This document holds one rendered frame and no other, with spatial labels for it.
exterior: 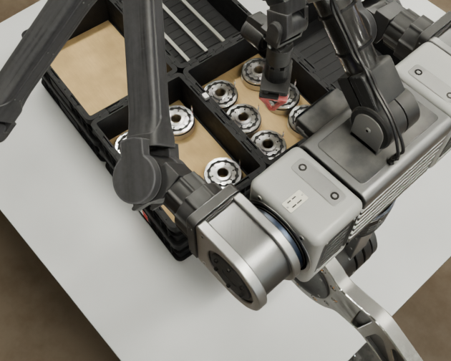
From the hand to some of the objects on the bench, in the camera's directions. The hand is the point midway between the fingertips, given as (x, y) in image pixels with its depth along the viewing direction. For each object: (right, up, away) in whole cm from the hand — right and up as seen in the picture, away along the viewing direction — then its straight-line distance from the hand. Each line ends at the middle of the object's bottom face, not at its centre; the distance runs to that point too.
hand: (273, 97), depth 145 cm
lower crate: (-49, +6, +44) cm, 66 cm away
